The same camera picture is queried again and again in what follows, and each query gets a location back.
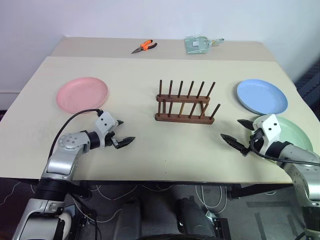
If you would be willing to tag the wooden dish rack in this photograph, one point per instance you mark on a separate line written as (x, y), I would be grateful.
(183, 110)

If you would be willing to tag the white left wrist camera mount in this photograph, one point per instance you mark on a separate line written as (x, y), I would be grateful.
(105, 123)

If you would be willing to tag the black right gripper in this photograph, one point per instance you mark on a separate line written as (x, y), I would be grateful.
(257, 141)

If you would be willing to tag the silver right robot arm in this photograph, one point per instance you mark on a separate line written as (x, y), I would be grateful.
(303, 175)

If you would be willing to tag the green plastic packet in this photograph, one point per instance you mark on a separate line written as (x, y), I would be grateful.
(197, 45)

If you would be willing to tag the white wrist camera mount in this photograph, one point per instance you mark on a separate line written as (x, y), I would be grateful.
(269, 126)
(105, 123)

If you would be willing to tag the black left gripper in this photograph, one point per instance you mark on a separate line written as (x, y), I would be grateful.
(111, 140)

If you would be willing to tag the black ribbed object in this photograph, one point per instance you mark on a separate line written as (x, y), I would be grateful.
(308, 80)

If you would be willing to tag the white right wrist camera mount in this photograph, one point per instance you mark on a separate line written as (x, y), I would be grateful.
(269, 126)

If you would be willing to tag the blue round plate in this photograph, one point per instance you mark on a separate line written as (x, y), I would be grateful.
(261, 96)

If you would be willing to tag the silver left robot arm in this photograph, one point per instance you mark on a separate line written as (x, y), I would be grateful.
(63, 160)

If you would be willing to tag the pink round plate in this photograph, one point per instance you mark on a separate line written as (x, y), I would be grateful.
(82, 93)

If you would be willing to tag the orange black pliers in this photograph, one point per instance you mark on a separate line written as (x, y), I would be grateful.
(145, 46)

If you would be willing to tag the green round plate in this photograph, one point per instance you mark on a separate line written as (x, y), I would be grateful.
(295, 133)

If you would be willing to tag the dark rounded grey shape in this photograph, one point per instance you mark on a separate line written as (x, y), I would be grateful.
(191, 216)
(128, 220)

